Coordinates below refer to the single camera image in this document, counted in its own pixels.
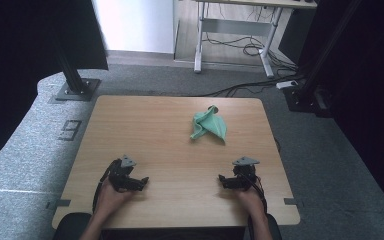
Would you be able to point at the person's right hand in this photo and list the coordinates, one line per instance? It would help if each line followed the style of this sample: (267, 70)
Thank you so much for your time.
(253, 201)

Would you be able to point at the person's left hand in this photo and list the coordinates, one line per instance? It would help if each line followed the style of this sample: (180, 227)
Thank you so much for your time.
(110, 200)

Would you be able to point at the black metal stand with base plate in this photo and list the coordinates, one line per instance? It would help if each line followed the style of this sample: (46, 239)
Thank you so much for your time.
(76, 85)

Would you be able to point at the dark curtain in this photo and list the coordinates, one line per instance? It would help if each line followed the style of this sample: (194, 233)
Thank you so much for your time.
(373, 100)
(16, 66)

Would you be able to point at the black computer case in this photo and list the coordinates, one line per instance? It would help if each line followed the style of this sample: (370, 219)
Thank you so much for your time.
(295, 33)

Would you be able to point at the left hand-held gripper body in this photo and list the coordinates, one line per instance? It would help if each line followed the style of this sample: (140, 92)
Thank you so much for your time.
(120, 175)

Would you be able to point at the grey floor socket plate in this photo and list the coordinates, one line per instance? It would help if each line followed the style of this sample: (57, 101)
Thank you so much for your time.
(70, 130)

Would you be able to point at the white desk frame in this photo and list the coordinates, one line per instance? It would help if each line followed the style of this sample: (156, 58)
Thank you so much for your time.
(235, 27)

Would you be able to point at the grey tape strip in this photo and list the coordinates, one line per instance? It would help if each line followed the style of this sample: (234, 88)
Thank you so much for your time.
(58, 203)
(293, 201)

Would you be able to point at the white power strip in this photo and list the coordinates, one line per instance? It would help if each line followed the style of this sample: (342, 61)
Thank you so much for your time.
(287, 84)

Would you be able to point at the green microfibre cloth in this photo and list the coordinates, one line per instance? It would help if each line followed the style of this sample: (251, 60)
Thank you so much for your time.
(211, 125)

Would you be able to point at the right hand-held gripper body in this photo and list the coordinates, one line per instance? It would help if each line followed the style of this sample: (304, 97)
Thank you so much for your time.
(245, 176)

